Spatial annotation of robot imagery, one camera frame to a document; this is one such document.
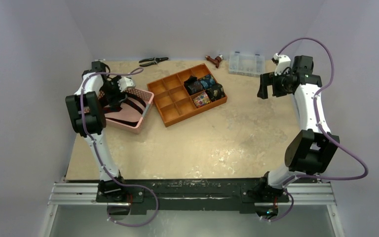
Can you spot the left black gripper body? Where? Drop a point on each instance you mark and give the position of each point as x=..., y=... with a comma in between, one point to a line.
x=111, y=90

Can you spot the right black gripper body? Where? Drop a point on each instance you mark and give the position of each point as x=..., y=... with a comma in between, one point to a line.
x=267, y=85

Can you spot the red navy striped tie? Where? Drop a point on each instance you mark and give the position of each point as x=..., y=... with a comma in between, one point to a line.
x=129, y=115

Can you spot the orange compartment tray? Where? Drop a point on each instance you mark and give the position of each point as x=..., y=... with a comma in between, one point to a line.
x=173, y=102

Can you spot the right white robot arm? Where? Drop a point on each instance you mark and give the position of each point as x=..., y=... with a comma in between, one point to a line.
x=313, y=148

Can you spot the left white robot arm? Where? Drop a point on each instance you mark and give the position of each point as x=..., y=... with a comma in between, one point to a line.
x=88, y=120

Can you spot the pink plastic basket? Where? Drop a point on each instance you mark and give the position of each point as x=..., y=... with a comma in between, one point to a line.
x=146, y=96

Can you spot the clear plastic organizer box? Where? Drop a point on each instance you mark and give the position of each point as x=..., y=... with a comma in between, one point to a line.
x=246, y=65

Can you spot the black gold rolled tie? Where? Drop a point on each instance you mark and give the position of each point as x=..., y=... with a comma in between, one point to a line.
x=215, y=92

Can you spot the blue patterned rolled tie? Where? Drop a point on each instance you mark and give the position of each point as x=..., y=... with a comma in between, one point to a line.
x=207, y=81

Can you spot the brown small tool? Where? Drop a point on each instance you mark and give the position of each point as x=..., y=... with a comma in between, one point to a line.
x=215, y=61

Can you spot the colourful dotted rolled tie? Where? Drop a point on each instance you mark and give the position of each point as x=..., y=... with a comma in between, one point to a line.
x=201, y=100

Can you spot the dark rolled tie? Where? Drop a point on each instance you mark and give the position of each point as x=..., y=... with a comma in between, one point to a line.
x=193, y=85

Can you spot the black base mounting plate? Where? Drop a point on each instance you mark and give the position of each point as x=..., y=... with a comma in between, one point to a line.
x=245, y=195

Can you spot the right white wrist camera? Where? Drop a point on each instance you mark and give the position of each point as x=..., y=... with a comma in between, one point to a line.
x=282, y=62

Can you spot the black handled pliers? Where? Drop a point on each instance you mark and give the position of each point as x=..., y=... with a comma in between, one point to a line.
x=152, y=61

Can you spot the aluminium frame rail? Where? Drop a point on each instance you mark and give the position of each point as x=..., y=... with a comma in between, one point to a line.
x=74, y=212

